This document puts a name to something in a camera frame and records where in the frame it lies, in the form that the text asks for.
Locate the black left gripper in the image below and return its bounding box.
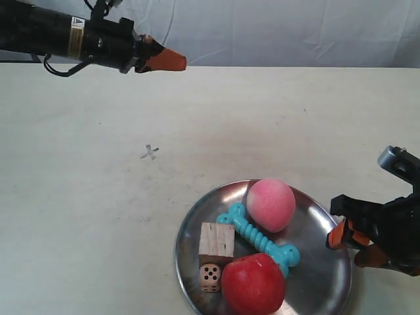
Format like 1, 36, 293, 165
81, 18, 186, 74

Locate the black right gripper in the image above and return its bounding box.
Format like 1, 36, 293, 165
325, 184, 419, 276

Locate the round metal plate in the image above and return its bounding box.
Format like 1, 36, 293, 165
174, 178, 353, 315

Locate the teal bone toy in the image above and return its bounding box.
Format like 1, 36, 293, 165
216, 203, 301, 278

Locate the pink peach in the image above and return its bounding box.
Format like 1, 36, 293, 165
246, 178, 296, 233

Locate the red apple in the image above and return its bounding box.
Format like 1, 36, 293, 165
221, 253, 285, 314

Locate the wooden block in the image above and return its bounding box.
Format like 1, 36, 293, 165
198, 222, 236, 266

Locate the wooden die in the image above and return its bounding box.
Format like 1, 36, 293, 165
199, 263, 222, 293

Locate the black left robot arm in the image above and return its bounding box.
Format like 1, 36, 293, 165
1, 1, 187, 77

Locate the white backdrop cloth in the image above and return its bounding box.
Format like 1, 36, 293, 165
0, 0, 420, 69

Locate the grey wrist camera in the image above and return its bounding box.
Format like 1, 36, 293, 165
377, 146, 406, 173

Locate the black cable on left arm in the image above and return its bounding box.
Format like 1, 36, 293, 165
43, 54, 95, 79

